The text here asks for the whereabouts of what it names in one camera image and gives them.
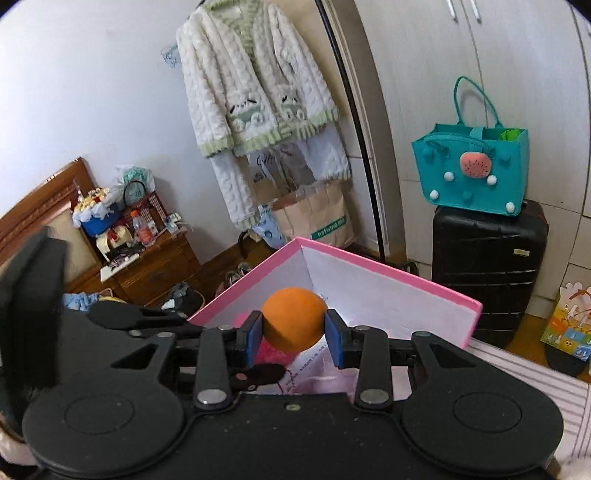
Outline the white green fleece cardigan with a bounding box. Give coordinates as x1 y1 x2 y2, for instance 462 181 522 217
175 0 340 160

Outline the white rounded gadget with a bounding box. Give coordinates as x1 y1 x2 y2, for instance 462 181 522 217
99 224 137 264

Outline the wooden bed headboard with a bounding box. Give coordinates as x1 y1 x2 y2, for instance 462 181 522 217
0 157 105 296

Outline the wooden nightstand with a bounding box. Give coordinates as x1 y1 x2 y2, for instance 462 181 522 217
99 226 204 308

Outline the black clothes rack pole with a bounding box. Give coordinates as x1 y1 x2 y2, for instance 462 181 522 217
314 0 391 261

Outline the black slipper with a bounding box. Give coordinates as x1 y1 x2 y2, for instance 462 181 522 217
544 344 591 381

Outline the white green plastic bag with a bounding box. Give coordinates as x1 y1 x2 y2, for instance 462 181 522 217
113 164 155 208

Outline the white paper shopping bag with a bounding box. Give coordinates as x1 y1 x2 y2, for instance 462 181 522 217
247 141 319 204

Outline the orange foam ball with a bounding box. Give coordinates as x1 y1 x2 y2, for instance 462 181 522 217
261 287 329 352

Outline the pair of shoes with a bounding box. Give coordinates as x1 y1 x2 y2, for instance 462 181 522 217
215 261 252 296

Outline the colourful printed paper bag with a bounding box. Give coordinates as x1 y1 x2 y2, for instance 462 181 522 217
539 282 591 363

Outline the black hard-shell suitcase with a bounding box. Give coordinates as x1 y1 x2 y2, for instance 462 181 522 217
431 199 550 349

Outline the red checkered bag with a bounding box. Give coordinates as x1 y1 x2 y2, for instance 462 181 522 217
139 190 168 232

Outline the light wooden wardrobe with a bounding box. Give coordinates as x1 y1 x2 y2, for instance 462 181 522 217
323 0 591 324

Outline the brown paper shopping bag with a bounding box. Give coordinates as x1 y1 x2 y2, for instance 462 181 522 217
270 180 355 250

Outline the pink white plastic packet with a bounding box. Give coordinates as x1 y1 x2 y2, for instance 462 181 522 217
281 344 358 397

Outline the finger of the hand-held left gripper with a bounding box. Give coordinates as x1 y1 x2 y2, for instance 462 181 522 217
88 301 204 340
231 363 288 393

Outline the pink strawberry plush toy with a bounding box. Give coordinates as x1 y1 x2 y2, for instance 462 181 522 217
231 311 301 370

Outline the teal felt tote bag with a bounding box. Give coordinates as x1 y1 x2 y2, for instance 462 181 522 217
411 76 529 217

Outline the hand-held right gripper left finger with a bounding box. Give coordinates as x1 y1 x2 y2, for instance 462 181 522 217
111 310 264 409

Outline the dark bag on floor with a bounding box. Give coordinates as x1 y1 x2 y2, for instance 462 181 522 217
159 281 206 317

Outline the flower bouquet in blue bucket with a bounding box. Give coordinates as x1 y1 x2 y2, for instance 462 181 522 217
71 185 123 238

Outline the pink striped bed sheet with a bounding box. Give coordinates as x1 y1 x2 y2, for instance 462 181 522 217
462 339 591 480

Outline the light blue cloth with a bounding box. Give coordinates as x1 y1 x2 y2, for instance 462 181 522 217
62 291 100 312

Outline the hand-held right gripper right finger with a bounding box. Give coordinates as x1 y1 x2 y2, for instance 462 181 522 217
324 309 483 409

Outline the large pink cardboard box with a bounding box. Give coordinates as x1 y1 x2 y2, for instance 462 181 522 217
188 237 483 398

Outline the clear bottle with red label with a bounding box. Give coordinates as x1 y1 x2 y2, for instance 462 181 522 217
130 210 155 246

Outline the blue white plastic bag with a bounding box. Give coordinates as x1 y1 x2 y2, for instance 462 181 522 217
256 205 289 250

